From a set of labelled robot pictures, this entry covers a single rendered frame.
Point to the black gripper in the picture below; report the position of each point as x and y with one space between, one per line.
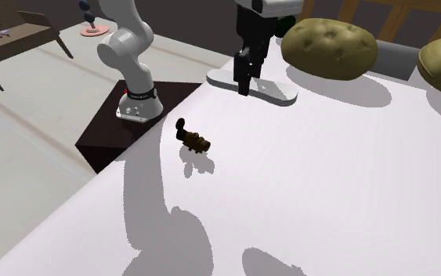
254 28

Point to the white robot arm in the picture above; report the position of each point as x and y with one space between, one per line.
130 49

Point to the white flat oval board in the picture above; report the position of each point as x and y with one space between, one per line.
277 93

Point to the brown and black toy figure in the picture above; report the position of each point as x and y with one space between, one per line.
193 142

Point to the white bed with wooden headboard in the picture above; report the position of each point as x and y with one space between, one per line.
319 172

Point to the dark robot stand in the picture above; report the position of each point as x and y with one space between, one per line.
105 134

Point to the pink-based figure with blue balls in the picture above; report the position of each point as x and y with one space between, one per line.
94 30

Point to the dark wooden bench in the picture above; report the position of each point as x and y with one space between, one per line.
17 40

